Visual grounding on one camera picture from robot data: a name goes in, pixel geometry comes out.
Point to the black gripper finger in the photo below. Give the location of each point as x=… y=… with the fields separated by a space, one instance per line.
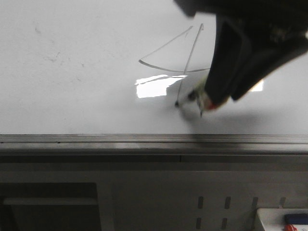
x=232 y=48
x=265 y=60

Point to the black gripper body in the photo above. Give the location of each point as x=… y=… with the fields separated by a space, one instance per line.
x=291 y=15

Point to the white marker tray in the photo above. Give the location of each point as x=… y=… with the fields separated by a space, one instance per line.
x=272 y=219

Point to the blue capped marker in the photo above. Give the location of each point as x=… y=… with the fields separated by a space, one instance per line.
x=296 y=219

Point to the red capped marker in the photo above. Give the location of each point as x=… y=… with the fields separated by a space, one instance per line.
x=296 y=227

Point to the grey perforated stand panel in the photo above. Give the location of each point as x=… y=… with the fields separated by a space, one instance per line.
x=147 y=193

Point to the white whiteboard with aluminium frame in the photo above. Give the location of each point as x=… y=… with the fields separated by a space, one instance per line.
x=105 y=74

